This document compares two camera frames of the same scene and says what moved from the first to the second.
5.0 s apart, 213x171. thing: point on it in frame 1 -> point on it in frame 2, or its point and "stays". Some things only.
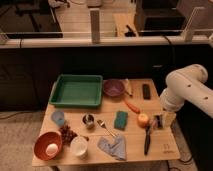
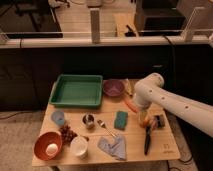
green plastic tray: (79, 90) stays
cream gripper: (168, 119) -> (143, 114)
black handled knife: (147, 140) stays
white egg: (52, 149) stays
